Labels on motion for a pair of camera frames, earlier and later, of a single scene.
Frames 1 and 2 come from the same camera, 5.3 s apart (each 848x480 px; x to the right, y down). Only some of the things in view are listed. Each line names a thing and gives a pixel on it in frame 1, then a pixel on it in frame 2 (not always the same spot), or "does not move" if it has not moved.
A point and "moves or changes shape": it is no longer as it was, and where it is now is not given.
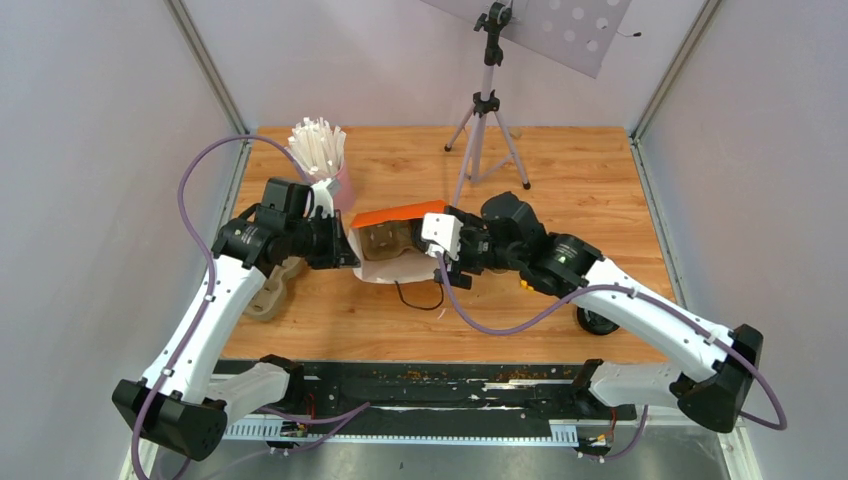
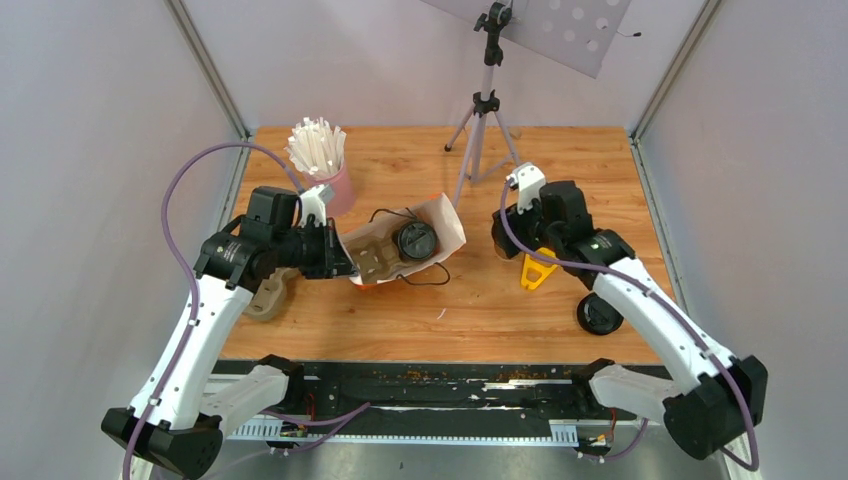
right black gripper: x=471 y=225 → x=536 y=208
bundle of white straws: x=318 y=146 does not move
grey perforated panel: x=576 y=33 does not move
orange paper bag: x=389 y=246 moves or changes shape
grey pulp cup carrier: x=269 y=301 does not move
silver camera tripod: x=489 y=145 does not move
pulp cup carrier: x=387 y=239 → x=374 y=254
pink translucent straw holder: x=344 y=198 does not move
